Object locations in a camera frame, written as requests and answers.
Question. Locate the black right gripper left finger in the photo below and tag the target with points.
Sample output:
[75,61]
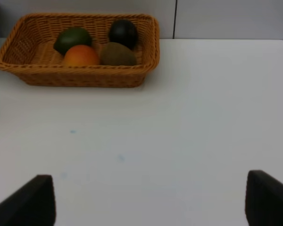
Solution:
[33,204]

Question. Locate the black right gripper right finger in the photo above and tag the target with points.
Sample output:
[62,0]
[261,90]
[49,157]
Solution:
[263,200]

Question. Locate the orange red peach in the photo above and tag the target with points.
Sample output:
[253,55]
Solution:
[81,55]

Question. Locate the brown kiwi fruit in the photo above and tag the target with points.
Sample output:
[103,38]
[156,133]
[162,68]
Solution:
[115,54]

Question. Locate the green lime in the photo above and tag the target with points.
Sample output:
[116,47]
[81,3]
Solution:
[71,37]

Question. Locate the dark purple mangosteen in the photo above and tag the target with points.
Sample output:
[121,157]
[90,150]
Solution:
[123,32]

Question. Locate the orange wicker basket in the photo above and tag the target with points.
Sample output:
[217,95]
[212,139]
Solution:
[28,51]

